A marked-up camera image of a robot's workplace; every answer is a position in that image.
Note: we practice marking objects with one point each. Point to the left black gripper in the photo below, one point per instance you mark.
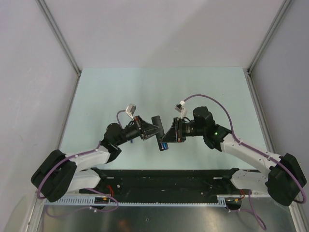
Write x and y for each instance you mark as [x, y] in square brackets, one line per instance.
[147, 129]

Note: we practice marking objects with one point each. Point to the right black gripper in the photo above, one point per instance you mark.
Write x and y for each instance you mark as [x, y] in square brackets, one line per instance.
[171, 135]

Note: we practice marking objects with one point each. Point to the light blue battery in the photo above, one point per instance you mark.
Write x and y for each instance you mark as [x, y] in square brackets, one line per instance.
[165, 145]

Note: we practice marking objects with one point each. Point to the black remote control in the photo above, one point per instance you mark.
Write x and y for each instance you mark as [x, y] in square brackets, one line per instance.
[156, 120]

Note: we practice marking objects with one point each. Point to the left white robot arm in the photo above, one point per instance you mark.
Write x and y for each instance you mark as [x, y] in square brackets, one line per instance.
[61, 173]

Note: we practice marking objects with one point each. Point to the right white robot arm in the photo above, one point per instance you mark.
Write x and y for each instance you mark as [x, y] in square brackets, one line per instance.
[279, 176]

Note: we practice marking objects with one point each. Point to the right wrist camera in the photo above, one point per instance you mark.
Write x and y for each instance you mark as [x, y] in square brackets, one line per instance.
[181, 109]

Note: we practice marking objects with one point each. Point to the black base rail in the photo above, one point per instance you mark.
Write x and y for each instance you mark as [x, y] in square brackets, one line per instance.
[168, 186]

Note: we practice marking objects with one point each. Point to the right aluminium frame post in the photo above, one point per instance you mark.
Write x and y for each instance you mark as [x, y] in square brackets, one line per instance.
[274, 26]

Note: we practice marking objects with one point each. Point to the aluminium frame post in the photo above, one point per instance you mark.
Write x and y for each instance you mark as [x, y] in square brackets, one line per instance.
[274, 26]
[58, 35]

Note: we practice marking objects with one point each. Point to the left aluminium frame post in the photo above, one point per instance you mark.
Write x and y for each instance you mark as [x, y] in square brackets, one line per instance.
[58, 35]

